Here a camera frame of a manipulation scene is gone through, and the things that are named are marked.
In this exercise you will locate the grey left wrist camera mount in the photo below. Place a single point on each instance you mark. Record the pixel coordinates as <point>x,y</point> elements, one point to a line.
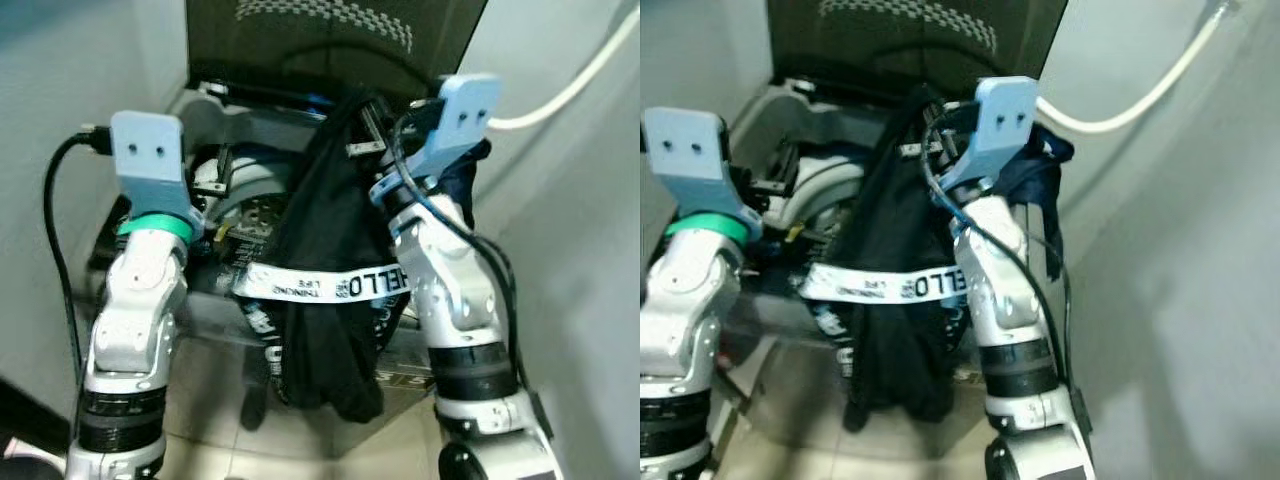
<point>150,160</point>
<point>690,160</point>

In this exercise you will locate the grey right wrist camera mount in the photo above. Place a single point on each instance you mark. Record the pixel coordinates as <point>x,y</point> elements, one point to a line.
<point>1000,120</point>
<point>462,115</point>

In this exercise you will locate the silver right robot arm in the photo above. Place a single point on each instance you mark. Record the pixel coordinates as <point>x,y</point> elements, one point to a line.
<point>465,310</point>
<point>1015,320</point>

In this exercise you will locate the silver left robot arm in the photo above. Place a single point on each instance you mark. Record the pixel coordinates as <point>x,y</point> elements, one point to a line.
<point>685,320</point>
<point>135,320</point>

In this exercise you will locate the black shorts with white waistband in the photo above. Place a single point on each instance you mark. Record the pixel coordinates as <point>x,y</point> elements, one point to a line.
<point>895,260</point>
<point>330,260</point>

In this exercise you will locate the navy blue garment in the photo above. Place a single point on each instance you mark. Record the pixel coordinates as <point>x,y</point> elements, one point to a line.
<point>1040,170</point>
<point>465,180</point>

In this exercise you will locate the dark dotted washer lid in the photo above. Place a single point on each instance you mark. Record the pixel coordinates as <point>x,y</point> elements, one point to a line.
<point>900,40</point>
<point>320,40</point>

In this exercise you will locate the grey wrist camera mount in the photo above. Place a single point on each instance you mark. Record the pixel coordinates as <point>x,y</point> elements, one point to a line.
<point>690,160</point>
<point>462,115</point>
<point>150,160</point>
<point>1000,120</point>

